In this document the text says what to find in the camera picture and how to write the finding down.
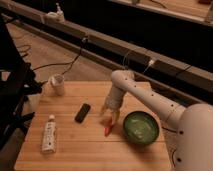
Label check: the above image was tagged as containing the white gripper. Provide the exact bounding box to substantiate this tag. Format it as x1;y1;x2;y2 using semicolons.
100;86;125;125

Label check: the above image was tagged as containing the red orange pepper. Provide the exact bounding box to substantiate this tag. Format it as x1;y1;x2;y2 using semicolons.
104;120;114;137

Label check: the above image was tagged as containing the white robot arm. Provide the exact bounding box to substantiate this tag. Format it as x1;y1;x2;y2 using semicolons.
101;70;213;171

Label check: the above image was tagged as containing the black rectangular device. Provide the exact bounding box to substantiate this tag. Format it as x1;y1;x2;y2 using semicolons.
75;103;91;123

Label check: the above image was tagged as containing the green bowl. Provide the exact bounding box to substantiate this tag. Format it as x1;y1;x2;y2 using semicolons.
123;111;159;146

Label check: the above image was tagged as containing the white cup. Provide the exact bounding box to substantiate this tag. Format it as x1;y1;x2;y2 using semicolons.
49;74;65;96

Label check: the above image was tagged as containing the white tube with label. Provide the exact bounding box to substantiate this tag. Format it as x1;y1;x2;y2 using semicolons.
41;115;56;153

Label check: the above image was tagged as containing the black equipment at left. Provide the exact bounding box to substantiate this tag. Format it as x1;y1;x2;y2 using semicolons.
0;15;42;151

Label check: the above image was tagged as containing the black cable on floor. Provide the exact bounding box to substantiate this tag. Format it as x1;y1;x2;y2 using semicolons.
16;36;88;84

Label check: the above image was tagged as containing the grey metal rail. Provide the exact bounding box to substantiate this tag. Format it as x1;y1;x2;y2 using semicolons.
0;0;213;102

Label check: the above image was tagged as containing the white object on rail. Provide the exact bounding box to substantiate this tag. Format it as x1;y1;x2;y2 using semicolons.
40;4;65;23

